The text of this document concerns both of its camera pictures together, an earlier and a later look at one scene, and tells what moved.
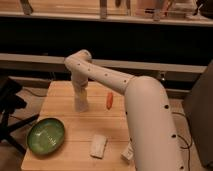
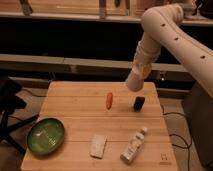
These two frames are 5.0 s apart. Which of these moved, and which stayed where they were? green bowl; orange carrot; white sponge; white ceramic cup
Moved: white ceramic cup
Stayed: green bowl; white sponge; orange carrot
